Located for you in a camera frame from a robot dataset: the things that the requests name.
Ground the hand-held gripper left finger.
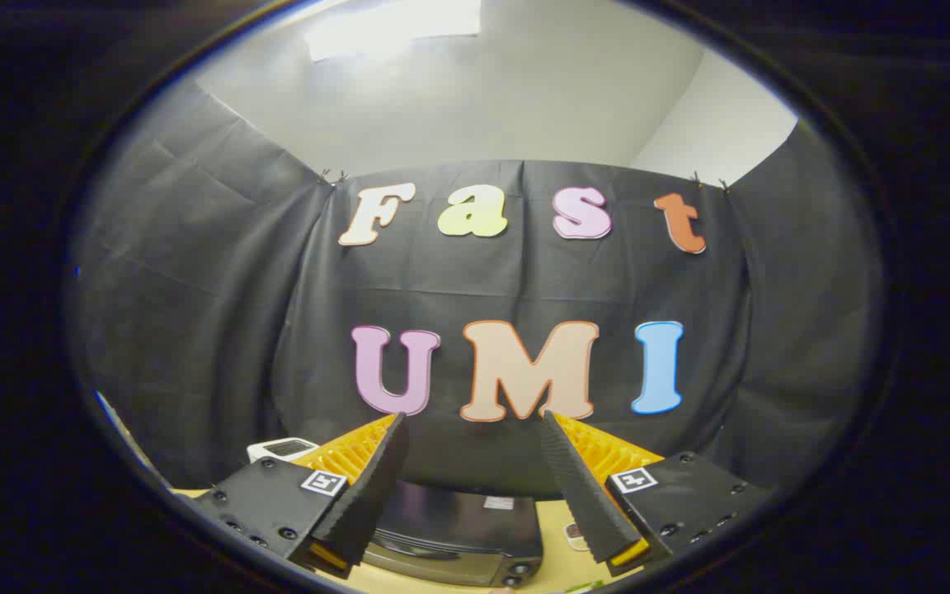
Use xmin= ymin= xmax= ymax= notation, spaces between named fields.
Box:
xmin=181 ymin=412 xmax=411 ymax=579

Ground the black toaster oven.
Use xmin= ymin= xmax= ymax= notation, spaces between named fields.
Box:
xmin=360 ymin=481 xmax=544 ymax=588

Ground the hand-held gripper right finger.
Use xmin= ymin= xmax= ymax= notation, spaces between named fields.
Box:
xmin=541 ymin=409 xmax=774 ymax=578

